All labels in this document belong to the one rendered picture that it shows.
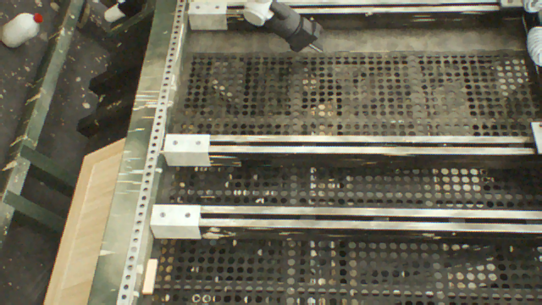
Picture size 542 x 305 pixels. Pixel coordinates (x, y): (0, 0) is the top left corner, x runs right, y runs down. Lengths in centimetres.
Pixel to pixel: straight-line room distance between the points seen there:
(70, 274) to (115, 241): 55
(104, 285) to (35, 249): 99
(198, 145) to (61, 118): 120
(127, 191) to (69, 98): 125
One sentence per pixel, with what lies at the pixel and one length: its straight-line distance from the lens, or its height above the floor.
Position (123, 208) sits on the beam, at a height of 84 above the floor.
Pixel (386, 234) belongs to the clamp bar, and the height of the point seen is 142.
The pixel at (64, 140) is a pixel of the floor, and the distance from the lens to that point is 282.
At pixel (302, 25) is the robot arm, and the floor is 129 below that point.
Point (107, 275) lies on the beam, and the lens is 162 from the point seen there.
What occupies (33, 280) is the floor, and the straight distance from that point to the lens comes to 255.
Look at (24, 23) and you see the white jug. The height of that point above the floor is 15.
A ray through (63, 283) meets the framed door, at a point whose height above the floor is 33.
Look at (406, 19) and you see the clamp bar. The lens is 213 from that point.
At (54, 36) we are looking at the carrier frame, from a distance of 282.
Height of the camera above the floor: 202
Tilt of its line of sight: 30 degrees down
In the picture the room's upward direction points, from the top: 69 degrees clockwise
